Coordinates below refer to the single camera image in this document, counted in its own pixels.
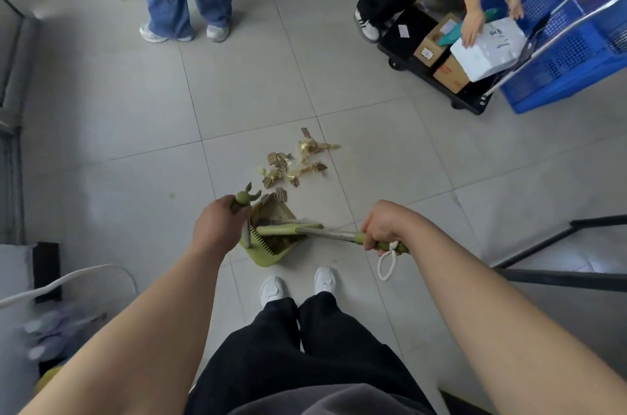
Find person's right hand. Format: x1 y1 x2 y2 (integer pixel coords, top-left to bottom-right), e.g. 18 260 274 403
361 199 435 254

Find person's left hand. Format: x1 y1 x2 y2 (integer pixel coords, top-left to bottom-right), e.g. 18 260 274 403
191 195 253 259

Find green dustpan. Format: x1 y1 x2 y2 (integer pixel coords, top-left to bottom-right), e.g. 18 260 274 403
231 182 308 267

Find green broom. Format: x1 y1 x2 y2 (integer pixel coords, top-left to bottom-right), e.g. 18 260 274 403
252 222 410 282

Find cardboard scraps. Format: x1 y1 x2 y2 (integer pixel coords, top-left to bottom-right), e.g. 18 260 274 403
257 127 342 207

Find person's right forearm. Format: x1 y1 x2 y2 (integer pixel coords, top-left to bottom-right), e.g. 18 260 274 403
406 218 627 415

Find person's left forearm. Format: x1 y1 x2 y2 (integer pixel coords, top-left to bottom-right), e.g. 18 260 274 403
19 242 231 415

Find person's left white shoe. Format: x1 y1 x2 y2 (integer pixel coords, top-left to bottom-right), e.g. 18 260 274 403
259 276 290 308

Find person's white shoe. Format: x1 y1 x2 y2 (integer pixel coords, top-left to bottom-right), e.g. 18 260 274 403
259 276 290 308
313 266 339 295

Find person's right white shoe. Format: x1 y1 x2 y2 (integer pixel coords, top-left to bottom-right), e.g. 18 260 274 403
313 266 339 295

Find person's black trousers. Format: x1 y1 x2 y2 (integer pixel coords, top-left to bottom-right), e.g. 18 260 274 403
185 291 437 415

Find grey tiled floor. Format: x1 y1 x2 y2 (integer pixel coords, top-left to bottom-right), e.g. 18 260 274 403
0 0 627 415

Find person's grey shirt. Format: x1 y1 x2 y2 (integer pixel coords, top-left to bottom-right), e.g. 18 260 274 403
242 382 427 415

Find small cardboard box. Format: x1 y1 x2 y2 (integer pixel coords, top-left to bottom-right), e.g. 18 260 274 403
433 54 472 95

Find black platform trolley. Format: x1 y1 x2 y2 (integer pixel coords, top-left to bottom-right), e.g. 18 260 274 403
377 0 627 116

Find clear plastic water bottle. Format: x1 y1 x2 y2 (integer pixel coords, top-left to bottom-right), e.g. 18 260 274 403
24 331 74 363
23 303 107 338

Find cardboard box white label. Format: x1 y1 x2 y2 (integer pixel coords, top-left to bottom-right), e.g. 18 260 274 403
413 12 462 69

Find white foam parcel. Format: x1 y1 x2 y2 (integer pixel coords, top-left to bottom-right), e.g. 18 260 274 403
449 17 528 83

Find teal plastic parcel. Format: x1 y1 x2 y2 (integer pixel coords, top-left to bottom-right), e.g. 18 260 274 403
437 7 498 47

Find fixed glass window panel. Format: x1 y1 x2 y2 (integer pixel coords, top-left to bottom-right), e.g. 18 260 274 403
0 0 40 246

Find blue plastic crate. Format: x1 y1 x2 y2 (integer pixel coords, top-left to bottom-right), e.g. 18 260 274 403
479 0 627 115

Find white cable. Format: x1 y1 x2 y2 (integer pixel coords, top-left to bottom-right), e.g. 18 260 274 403
0 263 138 310

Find wooden table black frame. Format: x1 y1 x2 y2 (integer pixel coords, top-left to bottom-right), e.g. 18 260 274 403
492 215 627 292

